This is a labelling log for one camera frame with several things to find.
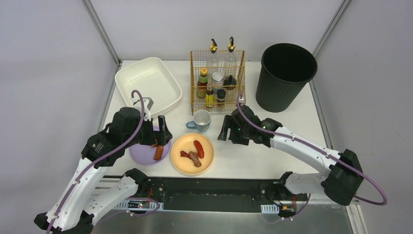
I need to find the purple plate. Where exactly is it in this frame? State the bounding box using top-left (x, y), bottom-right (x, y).
top-left (129, 141), bottom-right (171, 166)

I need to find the dark spice jar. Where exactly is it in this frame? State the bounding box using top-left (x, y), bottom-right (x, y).
top-left (217, 89), bottom-right (226, 107)

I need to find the small yellow label bottle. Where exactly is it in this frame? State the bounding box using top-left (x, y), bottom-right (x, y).
top-left (205, 83), bottom-right (214, 108)

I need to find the yellow plate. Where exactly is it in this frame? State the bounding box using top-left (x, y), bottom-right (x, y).
top-left (170, 133), bottom-right (214, 176)

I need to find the black lid round jar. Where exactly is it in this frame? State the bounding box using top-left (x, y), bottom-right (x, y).
top-left (223, 75), bottom-right (237, 90)

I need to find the silver lid shaker jar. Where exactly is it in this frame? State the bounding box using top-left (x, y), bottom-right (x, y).
top-left (211, 71), bottom-right (225, 94)

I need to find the yellow cap sauce bottle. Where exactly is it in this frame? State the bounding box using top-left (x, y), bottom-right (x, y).
top-left (196, 67), bottom-right (208, 98)

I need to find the oil bottle with brown liquid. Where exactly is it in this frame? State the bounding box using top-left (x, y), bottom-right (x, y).
top-left (225, 36), bottom-right (237, 77)

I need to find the clear oil bottle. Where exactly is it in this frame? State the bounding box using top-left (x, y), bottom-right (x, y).
top-left (207, 39), bottom-right (219, 75)

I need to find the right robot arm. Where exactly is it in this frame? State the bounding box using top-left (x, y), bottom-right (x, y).
top-left (218, 105), bottom-right (364, 206)

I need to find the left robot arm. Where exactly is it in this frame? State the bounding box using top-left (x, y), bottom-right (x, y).
top-left (34, 107), bottom-right (172, 234)

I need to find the orange fried food piece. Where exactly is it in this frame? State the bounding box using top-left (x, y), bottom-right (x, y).
top-left (153, 145), bottom-right (164, 161)

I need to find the small red sausage piece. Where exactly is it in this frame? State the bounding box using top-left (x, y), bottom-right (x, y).
top-left (180, 151), bottom-right (191, 159)

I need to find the blue white mug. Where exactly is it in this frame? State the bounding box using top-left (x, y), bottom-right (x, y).
top-left (186, 110), bottom-right (211, 133)

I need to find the brown meat piece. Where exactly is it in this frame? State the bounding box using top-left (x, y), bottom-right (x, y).
top-left (189, 151), bottom-right (202, 168)

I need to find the white plastic tub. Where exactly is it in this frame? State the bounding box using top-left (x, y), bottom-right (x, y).
top-left (115, 57), bottom-right (183, 116)

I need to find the black ribbed trash bin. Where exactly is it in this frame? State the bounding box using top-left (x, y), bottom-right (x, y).
top-left (256, 43), bottom-right (318, 113)

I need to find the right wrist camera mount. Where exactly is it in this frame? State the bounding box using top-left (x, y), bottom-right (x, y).
top-left (237, 97), bottom-right (246, 106)

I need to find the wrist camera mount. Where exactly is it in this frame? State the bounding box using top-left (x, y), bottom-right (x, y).
top-left (237, 97), bottom-right (246, 106)
top-left (131, 96), bottom-right (154, 121)

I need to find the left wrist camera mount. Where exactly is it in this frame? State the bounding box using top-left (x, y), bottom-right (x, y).
top-left (131, 96), bottom-right (154, 121)

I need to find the gold wire basket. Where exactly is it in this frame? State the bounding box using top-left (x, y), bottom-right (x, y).
top-left (190, 50), bottom-right (246, 114)

